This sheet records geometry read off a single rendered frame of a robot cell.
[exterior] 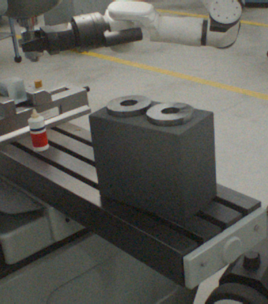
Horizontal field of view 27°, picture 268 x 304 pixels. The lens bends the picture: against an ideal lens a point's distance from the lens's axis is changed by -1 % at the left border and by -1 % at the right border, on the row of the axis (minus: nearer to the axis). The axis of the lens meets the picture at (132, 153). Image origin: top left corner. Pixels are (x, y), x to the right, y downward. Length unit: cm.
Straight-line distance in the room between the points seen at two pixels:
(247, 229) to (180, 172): 19
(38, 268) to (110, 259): 24
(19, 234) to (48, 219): 8
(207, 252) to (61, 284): 56
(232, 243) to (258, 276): 45
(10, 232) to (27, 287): 16
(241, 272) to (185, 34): 63
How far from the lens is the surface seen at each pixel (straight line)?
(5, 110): 152
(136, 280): 168
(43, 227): 139
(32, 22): 138
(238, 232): 109
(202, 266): 104
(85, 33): 139
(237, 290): 150
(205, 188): 111
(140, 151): 106
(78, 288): 154
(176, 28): 141
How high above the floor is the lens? 156
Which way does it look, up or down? 26 degrees down
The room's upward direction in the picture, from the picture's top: 6 degrees counter-clockwise
